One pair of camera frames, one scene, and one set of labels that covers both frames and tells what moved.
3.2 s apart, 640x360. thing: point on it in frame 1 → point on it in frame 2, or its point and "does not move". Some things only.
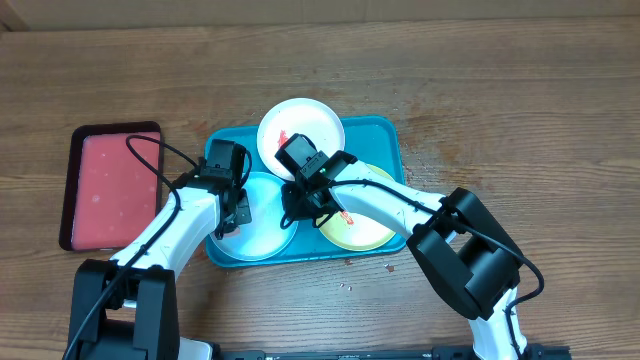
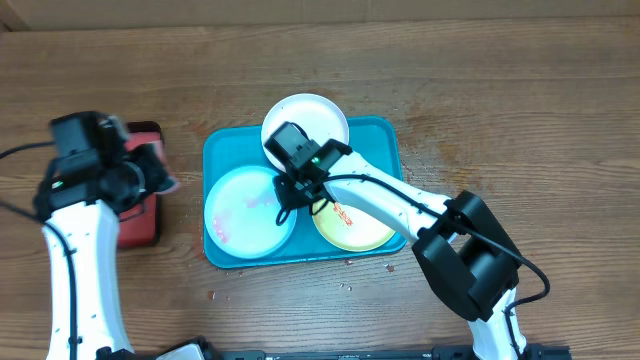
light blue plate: [264, 238] does not move
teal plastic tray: [374, 141] does not move
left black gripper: [243, 211] → [137, 155]
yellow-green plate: [350, 232] does not move
